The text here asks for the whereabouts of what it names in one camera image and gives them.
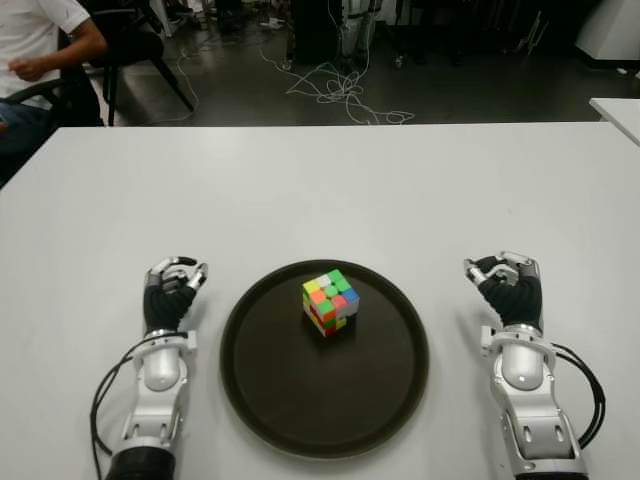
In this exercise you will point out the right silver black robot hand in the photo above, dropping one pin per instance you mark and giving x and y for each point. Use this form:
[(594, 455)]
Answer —
[(520, 300)]

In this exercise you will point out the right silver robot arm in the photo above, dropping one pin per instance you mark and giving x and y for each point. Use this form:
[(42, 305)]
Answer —
[(522, 360)]

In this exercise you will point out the silver standing robot legs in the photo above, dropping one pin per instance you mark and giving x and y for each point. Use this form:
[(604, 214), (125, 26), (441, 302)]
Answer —
[(352, 35)]

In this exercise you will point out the folded metal stand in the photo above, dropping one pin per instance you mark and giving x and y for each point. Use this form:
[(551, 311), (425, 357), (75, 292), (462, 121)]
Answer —
[(536, 30)]

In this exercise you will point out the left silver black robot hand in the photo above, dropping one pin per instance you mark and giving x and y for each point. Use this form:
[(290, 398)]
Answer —
[(167, 305)]

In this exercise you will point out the white cabinet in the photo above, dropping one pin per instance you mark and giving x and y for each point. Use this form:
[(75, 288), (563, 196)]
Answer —
[(612, 25)]

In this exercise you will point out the white power strip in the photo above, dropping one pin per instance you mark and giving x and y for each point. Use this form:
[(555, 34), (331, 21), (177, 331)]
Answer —
[(270, 23)]

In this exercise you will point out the seated person in white shirt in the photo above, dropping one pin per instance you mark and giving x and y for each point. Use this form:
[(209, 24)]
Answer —
[(30, 30)]

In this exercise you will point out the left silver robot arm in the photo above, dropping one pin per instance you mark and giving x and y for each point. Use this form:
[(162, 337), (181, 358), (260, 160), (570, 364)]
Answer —
[(160, 365)]

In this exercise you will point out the multicoloured Rubik's cube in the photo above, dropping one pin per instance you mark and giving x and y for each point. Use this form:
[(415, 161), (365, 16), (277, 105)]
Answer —
[(327, 300)]

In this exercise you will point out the dark brown round plate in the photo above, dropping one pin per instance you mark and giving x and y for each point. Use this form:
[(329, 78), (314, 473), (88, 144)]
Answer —
[(320, 390)]

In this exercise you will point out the white neighbouring table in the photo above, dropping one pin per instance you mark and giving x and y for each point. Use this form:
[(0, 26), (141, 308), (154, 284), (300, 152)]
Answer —
[(620, 115)]

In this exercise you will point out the black cabinet on casters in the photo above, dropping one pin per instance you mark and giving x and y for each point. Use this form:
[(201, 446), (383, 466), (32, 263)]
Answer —
[(315, 30)]

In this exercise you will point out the black chair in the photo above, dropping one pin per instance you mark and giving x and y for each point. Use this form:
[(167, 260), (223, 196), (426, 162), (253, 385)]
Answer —
[(135, 45)]

